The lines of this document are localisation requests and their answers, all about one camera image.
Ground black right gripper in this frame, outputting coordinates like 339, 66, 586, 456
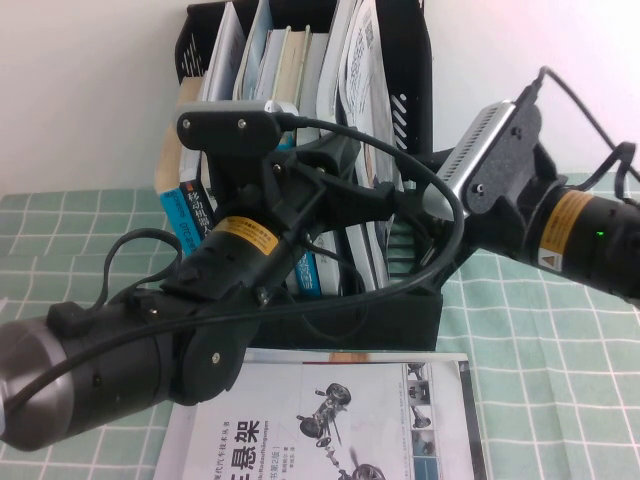
422, 144, 569, 259

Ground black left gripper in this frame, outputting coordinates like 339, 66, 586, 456
207, 132, 402, 242

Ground magazine with suited man cover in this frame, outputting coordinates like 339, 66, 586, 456
337, 0, 409, 291

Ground cyan spine mechanism design book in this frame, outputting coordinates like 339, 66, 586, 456
272, 25, 325, 297

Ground thin white orange-topped book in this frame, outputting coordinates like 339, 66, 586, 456
249, 28, 292, 105

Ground black plastic book holder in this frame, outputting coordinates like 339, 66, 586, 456
174, 0, 445, 351

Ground light blue cover book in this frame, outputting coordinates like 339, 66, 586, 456
232, 0, 275, 102

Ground cyan spine tan-paged book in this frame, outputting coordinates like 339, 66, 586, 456
155, 74, 216, 261

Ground book with orange red edge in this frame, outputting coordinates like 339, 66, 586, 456
244, 349, 476, 480

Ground white suspension book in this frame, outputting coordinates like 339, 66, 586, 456
180, 360, 441, 480

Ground thin white booklet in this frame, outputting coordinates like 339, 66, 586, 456
199, 2, 247, 105

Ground thick black left camera cable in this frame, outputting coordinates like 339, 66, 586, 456
0, 112, 467, 416

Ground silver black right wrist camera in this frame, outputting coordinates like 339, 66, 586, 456
422, 98, 546, 221

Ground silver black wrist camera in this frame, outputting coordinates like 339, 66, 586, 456
177, 98, 299, 152
422, 98, 546, 221

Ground thin black cable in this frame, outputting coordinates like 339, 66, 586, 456
294, 239, 366, 346
102, 228, 184, 306

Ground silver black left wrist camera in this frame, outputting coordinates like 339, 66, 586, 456
177, 98, 299, 152

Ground black right camera cable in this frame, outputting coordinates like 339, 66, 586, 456
529, 65, 640, 206

